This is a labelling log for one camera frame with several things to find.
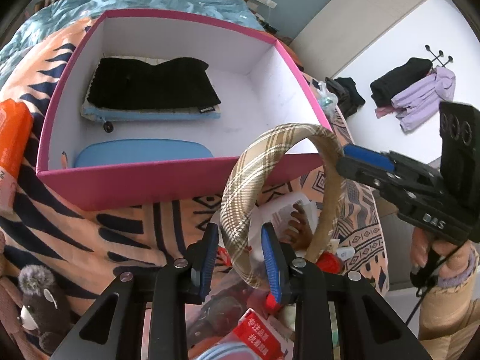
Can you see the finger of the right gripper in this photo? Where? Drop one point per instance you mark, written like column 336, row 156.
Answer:
column 380, row 176
column 370, row 157

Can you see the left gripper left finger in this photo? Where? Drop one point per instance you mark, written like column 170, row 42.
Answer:
column 112, row 328

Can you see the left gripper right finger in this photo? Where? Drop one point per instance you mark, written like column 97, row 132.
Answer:
column 368, row 328

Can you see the blue glasses case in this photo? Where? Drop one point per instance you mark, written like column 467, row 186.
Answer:
column 135, row 151

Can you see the white yellow striped pouch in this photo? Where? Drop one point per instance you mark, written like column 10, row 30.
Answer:
column 107, row 117

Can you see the black knit hat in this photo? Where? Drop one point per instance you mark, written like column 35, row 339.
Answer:
column 127, row 84

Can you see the right hand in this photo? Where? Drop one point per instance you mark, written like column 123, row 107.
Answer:
column 436, row 262

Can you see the black clothes on bed edge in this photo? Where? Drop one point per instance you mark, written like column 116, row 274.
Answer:
column 349, row 101

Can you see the black hanging garment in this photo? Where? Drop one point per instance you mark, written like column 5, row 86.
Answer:
column 397, row 80

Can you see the lilac jacket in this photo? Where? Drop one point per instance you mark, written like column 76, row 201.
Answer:
column 420, row 101

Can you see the orange patterned blanket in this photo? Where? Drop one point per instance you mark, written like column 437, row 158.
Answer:
column 85, row 249

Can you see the red white packet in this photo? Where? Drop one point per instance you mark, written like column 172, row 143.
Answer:
column 260, row 337

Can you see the brown wooden hand massager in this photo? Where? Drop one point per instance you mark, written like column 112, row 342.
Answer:
column 298, row 232

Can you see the black coat rack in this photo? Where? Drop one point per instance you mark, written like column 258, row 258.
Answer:
column 439, row 57

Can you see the dark grey plush toy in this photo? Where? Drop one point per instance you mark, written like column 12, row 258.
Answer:
column 46, row 310

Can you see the brown knitted teddy bear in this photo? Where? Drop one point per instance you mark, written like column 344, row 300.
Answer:
column 10, row 299

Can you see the pink cardboard box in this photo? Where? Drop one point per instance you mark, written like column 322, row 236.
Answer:
column 256, row 80

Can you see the orange tissue pack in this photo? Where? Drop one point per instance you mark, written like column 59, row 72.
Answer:
column 16, row 126

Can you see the blue floral duvet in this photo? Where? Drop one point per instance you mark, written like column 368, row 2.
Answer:
column 65, row 12

